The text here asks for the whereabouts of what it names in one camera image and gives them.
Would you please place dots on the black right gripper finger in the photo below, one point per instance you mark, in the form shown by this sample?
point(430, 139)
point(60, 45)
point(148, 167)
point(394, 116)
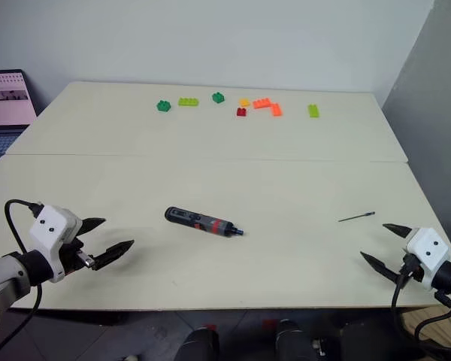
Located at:
point(383, 267)
point(398, 230)

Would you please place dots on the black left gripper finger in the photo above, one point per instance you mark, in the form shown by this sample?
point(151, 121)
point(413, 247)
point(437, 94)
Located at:
point(92, 224)
point(114, 251)

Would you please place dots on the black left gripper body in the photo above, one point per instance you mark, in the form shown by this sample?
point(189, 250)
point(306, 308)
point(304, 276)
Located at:
point(72, 259)

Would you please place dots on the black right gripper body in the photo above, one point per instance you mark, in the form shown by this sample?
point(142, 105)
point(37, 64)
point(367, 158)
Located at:
point(413, 269)

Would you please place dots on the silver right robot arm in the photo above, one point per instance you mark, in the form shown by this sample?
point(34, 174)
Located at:
point(450, 277)

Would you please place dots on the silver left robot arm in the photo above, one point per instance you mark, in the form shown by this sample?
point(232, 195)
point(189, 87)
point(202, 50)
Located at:
point(7, 276)

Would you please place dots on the thin metal screwdriver bit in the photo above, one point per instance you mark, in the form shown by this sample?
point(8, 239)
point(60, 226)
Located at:
point(355, 217)

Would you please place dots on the grey red electric screwdriver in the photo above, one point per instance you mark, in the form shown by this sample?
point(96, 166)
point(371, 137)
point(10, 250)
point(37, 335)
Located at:
point(199, 222)

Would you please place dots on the dark rounded shape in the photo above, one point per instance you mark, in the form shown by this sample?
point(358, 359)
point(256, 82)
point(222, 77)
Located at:
point(199, 346)

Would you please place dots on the dark green toy brick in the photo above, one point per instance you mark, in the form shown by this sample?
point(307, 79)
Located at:
point(218, 97)
point(164, 106)

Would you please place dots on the lime green toy brick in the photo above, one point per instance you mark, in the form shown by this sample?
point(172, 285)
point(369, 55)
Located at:
point(313, 111)
point(188, 102)

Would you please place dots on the open laptop computer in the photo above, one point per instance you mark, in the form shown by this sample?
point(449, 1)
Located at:
point(7, 101)

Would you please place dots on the orange toy brick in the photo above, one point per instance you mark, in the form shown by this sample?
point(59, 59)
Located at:
point(262, 103)
point(276, 110)

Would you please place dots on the red toy brick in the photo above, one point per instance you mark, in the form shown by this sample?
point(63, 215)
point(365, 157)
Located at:
point(242, 112)

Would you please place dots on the yellow toy brick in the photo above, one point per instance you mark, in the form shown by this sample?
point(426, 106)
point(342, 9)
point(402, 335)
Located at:
point(244, 102)

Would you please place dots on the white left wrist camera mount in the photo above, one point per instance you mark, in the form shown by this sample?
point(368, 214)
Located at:
point(50, 233)

